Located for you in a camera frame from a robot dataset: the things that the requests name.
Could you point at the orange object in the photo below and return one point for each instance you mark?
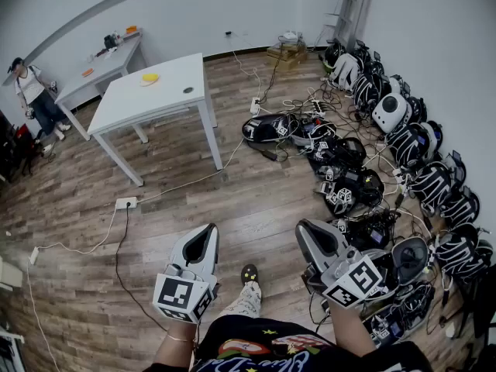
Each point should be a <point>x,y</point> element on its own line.
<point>87,72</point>

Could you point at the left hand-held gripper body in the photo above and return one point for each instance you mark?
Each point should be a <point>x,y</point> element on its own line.
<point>182,295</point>

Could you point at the black shoe with yellow dots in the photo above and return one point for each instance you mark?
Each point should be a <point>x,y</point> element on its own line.
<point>250,273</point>

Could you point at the yellow banana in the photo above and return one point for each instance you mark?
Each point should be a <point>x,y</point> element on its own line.
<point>150,77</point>

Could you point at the pile of black grippers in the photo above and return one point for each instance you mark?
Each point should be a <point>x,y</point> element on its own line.
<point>348,153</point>

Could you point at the white paper sheet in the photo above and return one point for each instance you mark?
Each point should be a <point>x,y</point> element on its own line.
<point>109,54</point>

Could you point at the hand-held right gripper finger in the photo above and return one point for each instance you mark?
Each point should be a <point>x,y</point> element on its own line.
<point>306,248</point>
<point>338,238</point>

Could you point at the long grey table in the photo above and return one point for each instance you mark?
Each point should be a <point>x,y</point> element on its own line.
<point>100,68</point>

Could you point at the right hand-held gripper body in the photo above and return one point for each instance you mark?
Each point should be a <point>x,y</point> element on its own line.
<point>354,281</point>

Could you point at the person's left forearm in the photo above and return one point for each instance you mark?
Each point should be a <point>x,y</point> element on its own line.
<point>174,349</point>

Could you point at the grey metal shelf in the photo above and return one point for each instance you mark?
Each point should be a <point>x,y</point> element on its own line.
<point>348,10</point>

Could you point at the white power strip with plugs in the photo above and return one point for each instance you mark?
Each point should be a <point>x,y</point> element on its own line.
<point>315,107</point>

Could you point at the black printed shirt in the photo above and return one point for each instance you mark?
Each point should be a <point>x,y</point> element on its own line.
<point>248,333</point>

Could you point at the black and red bags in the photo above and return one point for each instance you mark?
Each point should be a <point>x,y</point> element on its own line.
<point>19,145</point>

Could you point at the white round backpack unit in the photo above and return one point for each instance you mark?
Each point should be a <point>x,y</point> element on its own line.
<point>389,112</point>

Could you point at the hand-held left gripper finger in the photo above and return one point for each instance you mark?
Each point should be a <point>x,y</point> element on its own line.
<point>213,254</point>
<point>179,248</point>

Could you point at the cardboard box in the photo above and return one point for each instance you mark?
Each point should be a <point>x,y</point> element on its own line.
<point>286,56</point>

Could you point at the square white table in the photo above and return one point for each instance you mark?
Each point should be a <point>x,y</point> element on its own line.
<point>155,99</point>

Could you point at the small white device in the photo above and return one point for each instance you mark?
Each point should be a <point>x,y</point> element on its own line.
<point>290,36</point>

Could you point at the person's patterned trouser leg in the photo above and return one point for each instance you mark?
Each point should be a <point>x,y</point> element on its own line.
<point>248,300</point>

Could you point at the person's right forearm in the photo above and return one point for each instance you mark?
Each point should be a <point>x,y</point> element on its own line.
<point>348,331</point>

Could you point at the white furniture edge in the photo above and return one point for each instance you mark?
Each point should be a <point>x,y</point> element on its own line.
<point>9,275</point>

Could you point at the black box on table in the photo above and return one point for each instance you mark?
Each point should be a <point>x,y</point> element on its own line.
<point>109,42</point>

